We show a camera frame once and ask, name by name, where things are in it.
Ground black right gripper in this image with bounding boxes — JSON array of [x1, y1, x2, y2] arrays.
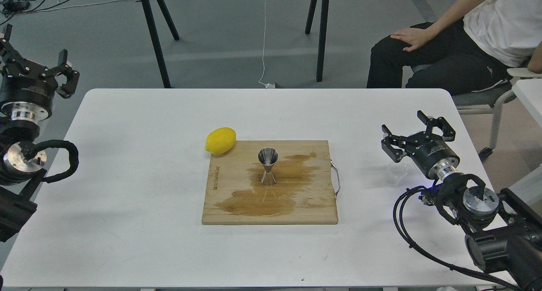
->
[[381, 110, 460, 180]]

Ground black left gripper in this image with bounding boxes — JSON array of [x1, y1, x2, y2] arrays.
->
[[0, 24, 80, 120]]

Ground steel jigger measuring cup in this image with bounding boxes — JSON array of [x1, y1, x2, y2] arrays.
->
[[258, 147, 279, 186]]

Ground clear glass cup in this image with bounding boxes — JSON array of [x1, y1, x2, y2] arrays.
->
[[384, 161, 409, 186]]

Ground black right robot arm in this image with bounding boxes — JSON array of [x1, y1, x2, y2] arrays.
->
[[381, 111, 542, 291]]

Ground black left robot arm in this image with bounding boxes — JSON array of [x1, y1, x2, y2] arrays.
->
[[0, 24, 80, 242]]

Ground grey chair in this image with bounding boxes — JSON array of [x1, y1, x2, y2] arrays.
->
[[411, 62, 542, 158]]

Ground seated person white shirt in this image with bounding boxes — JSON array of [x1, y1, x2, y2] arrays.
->
[[366, 0, 542, 96]]

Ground wooden cutting board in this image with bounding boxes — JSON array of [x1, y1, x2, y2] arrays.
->
[[202, 140, 338, 225]]

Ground black legged background table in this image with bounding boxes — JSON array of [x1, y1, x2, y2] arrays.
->
[[106, 0, 340, 89]]

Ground yellow lemon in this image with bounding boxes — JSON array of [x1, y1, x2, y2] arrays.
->
[[205, 127, 236, 155]]

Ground black cables on floor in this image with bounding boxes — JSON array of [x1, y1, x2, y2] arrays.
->
[[0, 0, 136, 27]]

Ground white hanging cable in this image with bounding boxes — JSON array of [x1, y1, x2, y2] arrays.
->
[[254, 0, 276, 89]]

